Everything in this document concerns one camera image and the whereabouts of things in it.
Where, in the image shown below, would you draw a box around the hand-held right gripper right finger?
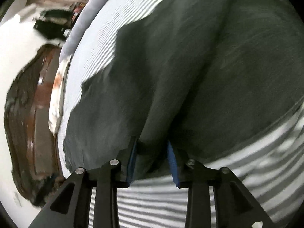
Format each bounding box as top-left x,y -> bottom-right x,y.
167,141 -> 274,228

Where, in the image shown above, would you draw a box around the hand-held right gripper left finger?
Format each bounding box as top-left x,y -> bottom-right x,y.
28,136 -> 139,228

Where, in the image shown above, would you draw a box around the dark grey pants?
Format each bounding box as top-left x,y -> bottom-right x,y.
63,0 -> 304,180

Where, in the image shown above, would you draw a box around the grey white striped bed sheet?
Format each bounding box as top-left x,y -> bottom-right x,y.
57,0 -> 304,228

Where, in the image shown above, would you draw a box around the floral patterned cloth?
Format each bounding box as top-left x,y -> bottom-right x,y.
48,54 -> 73,135

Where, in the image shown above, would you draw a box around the grey bolster pillow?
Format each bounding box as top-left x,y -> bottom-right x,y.
59,0 -> 114,55

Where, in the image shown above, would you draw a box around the black bag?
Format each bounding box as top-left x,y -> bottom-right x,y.
33,8 -> 79,41

